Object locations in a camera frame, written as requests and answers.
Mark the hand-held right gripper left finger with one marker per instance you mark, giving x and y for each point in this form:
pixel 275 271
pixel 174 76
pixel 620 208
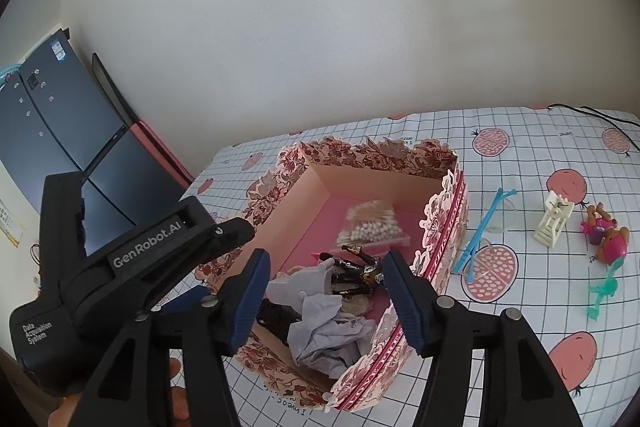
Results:
pixel 250 302

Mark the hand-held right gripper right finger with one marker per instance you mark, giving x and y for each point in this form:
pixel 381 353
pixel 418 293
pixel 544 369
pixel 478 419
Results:
pixel 405 302

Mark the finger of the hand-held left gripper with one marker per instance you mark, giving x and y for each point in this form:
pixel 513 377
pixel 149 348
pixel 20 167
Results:
pixel 225 234

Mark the small black device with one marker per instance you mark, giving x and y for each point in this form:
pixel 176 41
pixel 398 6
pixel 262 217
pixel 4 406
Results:
pixel 272 314

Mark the cream lace cloth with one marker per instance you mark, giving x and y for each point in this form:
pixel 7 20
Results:
pixel 357 305

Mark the grey paper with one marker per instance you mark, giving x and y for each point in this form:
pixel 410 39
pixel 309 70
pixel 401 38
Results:
pixel 320 332

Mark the bag of cotton swabs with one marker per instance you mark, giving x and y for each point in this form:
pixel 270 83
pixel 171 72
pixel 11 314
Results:
pixel 370 229

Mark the pink box with floral edge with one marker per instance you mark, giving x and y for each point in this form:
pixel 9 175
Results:
pixel 350 179

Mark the checked cloth desktop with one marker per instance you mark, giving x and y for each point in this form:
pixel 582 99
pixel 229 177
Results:
pixel 540 147

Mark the person's left hand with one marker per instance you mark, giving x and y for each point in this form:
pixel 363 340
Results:
pixel 65 417

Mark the blue-framed glasses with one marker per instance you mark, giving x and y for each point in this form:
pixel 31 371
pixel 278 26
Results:
pixel 482 227

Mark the pink board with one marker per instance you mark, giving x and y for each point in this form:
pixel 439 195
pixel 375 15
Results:
pixel 160 147

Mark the dark blue fridge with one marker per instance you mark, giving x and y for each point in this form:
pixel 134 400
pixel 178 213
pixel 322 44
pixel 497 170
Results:
pixel 60 122

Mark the black board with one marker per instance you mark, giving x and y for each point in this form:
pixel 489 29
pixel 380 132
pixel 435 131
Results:
pixel 112 89

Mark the teal toy flamingo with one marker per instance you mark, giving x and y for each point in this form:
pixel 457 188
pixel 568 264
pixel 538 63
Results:
pixel 602 289

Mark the doll with pink hair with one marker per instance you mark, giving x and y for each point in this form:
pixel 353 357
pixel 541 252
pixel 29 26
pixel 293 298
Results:
pixel 612 247

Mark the wall calendar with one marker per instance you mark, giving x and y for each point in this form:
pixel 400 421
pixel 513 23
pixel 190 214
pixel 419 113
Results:
pixel 10 222

